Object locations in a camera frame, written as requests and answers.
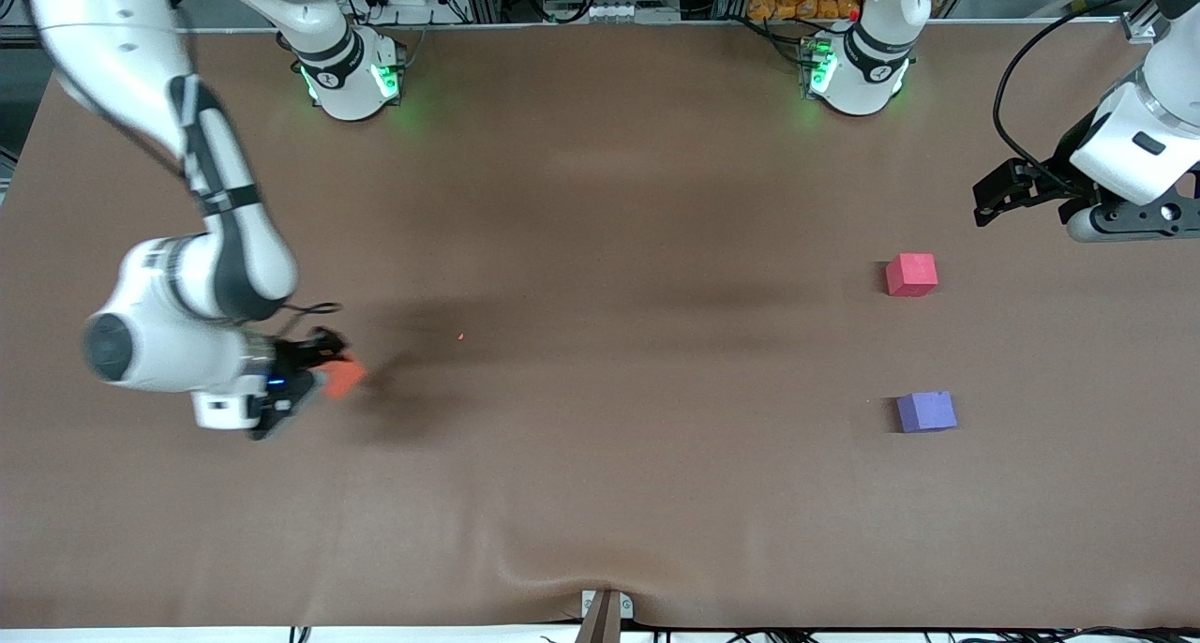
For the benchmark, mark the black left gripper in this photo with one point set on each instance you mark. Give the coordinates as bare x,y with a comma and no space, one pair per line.
1057,175

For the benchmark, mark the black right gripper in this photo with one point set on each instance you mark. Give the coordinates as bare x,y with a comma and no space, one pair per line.
294,356

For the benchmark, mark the orange foam block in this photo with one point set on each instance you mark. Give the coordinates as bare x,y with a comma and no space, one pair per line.
347,379

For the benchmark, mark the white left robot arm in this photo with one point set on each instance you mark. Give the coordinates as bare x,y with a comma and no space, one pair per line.
867,81

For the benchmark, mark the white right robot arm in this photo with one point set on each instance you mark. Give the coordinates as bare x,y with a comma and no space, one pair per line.
122,34

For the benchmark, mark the red foam block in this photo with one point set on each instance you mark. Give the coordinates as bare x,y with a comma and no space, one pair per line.
911,275

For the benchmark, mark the purple foam block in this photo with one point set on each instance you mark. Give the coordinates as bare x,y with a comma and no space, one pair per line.
926,411

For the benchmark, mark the brown table mat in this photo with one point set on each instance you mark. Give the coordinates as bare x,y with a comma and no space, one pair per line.
600,249

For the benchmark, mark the brown clamp bar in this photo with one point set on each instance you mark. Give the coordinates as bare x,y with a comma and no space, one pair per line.
600,624

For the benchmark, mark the aluminium frame post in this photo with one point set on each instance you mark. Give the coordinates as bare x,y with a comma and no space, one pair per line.
1139,26

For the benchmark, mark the grey metal clamp bracket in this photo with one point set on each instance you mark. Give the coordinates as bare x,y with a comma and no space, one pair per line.
626,607

